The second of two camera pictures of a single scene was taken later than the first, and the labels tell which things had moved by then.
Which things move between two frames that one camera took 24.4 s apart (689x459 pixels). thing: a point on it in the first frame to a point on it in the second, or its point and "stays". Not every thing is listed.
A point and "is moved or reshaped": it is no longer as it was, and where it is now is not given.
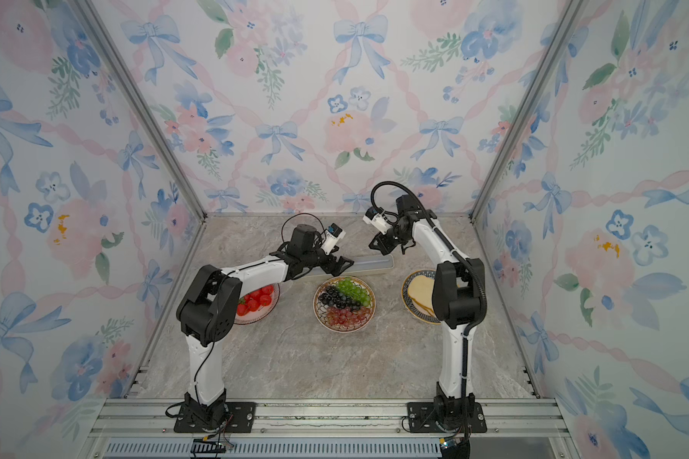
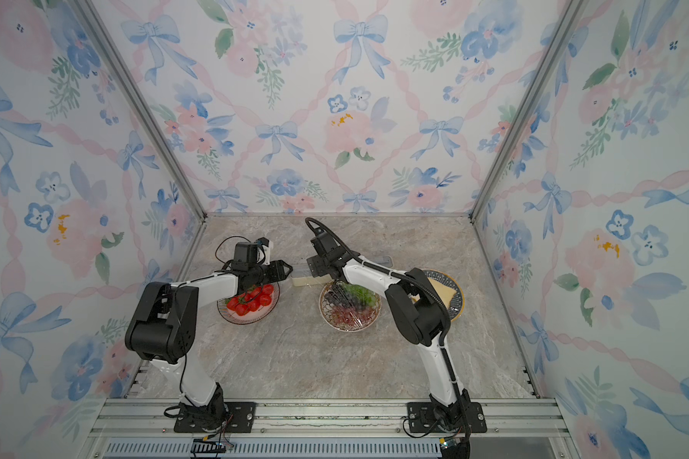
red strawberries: (255, 299) stays
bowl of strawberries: (262, 312) stays
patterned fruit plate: (321, 309) is moved or reshaped
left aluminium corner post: (91, 16) stays
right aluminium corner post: (566, 20) stays
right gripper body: (393, 238) to (322, 264)
